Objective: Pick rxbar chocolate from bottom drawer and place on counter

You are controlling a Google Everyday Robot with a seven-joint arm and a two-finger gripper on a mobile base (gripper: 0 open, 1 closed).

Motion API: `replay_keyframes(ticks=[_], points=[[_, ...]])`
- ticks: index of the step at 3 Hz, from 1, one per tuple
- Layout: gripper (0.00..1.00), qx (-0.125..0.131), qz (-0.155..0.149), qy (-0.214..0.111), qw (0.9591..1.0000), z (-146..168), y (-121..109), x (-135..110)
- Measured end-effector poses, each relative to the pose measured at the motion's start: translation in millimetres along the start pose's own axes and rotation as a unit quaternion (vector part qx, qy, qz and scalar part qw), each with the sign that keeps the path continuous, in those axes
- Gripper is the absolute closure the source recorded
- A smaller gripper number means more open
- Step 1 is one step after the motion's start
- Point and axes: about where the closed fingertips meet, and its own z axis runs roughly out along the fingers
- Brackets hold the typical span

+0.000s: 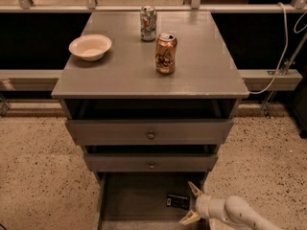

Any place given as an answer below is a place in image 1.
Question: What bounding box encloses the grey wooden drawer cabinet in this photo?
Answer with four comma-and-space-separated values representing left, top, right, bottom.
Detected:
51, 10, 250, 230

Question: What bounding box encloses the metal stand leg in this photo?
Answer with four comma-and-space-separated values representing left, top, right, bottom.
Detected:
261, 32, 307, 119

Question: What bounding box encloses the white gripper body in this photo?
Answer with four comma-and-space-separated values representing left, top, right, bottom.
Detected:
196, 195, 211, 219

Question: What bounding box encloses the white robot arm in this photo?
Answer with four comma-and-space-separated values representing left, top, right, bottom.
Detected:
179, 181, 282, 230

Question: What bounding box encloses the round top drawer knob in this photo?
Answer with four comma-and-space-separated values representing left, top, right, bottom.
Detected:
146, 130, 155, 140

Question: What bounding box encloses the orange soda can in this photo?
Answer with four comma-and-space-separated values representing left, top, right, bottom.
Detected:
155, 33, 177, 75

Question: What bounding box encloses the green white soda can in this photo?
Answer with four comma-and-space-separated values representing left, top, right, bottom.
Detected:
140, 6, 157, 41

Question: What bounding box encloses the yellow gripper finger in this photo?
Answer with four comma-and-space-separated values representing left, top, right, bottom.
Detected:
188, 181, 203, 197
179, 210, 201, 225

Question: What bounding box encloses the grey open bottom drawer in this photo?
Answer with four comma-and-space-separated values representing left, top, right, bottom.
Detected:
93, 172, 209, 230

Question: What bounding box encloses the metal railing frame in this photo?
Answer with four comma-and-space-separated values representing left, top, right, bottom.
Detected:
0, 0, 307, 93

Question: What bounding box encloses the grey middle drawer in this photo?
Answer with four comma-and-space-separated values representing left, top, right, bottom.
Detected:
84, 153, 217, 173

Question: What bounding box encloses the round middle drawer knob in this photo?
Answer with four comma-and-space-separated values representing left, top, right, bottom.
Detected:
148, 162, 155, 170

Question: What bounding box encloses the white cable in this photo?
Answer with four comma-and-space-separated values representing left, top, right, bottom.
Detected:
248, 1, 307, 96

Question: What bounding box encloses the round drawer knob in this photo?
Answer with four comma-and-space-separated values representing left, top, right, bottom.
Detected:
148, 162, 155, 170
146, 130, 155, 140

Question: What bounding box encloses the white bowl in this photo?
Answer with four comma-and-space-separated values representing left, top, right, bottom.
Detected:
69, 34, 112, 61

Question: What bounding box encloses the grey top drawer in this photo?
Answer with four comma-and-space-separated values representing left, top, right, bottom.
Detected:
66, 119, 233, 146

